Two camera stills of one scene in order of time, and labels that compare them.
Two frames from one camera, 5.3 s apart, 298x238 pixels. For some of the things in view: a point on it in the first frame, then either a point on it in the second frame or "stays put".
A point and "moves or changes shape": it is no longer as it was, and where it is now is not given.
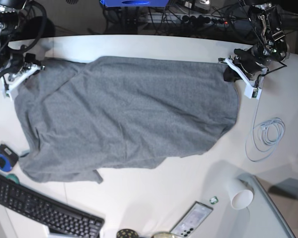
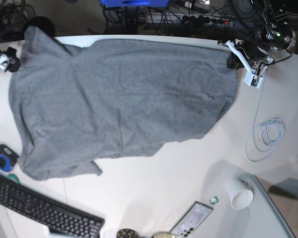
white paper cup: (241, 193) stays put
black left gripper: (31, 57) -> (12, 52)
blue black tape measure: (5, 158) stays put
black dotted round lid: (127, 233) stays put
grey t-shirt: (87, 113) moves or changes shape
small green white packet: (213, 200) stays put
